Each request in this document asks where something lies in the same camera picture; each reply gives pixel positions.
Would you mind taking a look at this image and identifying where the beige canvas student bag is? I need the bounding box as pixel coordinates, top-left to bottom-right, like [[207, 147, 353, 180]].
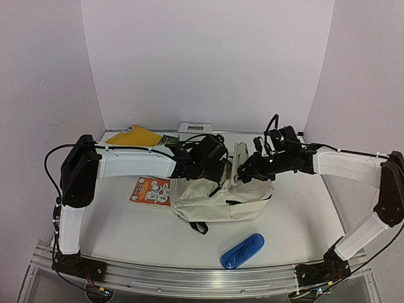
[[170, 160, 273, 234]]

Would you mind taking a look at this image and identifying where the blue pencil case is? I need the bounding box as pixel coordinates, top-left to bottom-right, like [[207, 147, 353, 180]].
[[220, 233, 265, 270]]

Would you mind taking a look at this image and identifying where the silver black stapler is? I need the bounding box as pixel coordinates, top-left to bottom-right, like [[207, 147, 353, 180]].
[[230, 142, 249, 186]]

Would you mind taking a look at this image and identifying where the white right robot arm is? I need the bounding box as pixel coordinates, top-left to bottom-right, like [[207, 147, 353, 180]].
[[237, 126, 403, 286]]

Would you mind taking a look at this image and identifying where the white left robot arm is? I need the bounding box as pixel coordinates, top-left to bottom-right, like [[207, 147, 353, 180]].
[[45, 134, 229, 275]]

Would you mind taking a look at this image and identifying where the white box with photo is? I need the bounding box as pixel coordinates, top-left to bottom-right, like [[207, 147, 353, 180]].
[[178, 122, 213, 134]]

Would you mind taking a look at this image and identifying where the dark Three Days book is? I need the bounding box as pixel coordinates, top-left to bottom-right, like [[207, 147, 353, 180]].
[[158, 134, 179, 146]]

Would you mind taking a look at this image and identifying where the yellow hardcover book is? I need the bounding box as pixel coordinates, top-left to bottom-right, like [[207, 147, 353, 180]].
[[105, 124, 162, 147]]

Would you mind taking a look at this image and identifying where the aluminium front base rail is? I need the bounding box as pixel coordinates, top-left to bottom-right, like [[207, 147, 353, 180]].
[[30, 242, 373, 293]]

